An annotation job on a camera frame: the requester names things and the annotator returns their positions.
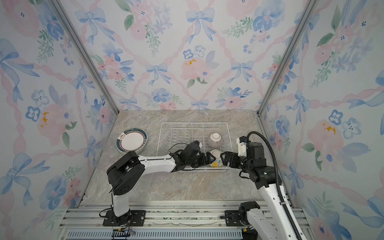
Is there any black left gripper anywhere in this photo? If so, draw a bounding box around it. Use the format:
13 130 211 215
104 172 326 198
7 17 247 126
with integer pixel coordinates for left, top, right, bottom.
186 151 217 170

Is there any purple striped bowl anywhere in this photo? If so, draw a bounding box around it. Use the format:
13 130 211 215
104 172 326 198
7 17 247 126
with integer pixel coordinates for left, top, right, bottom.
207 133 223 149

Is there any white plate dark underside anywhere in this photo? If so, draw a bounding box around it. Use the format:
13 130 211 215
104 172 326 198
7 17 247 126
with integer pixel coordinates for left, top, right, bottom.
116 128 148 154

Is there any clear faceted glass back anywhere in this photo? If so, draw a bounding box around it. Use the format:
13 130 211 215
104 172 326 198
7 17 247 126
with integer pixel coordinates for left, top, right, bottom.
101 138 115 151

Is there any clear faceted glass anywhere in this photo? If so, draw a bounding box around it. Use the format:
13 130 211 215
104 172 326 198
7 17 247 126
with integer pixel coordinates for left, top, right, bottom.
101 138 115 151
96 155 111 169

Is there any blue yellow patterned bowl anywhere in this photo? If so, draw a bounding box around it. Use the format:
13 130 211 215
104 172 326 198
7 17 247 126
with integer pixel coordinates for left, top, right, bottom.
210 149 223 168

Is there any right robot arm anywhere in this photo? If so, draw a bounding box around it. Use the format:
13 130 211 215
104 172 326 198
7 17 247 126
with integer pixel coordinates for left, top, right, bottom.
221 141 307 240

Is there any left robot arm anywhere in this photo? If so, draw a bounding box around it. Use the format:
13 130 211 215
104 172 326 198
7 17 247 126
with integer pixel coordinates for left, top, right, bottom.
103 141 217 227

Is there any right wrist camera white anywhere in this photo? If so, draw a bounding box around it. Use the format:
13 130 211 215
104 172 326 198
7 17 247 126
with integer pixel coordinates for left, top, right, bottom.
236 136 247 157

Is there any white wire dish rack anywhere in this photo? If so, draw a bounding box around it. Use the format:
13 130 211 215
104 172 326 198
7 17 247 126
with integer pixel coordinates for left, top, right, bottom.
156 123 233 156

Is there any black corrugated cable conduit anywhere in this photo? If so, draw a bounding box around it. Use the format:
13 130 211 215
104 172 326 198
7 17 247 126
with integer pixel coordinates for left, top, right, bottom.
246 131 304 240

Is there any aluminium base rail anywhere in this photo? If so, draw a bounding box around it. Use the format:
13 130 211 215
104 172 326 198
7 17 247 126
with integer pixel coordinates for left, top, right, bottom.
56 200 316 240

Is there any right aluminium corner post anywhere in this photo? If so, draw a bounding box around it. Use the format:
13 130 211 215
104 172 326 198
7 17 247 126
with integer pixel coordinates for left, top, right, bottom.
257 0 319 118

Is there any aluminium corner post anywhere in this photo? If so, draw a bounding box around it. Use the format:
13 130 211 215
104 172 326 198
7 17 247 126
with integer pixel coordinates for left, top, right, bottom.
257 0 319 118
48 0 120 115

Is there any left aluminium corner post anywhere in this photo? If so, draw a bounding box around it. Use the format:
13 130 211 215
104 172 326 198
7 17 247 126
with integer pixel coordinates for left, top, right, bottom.
48 0 120 115

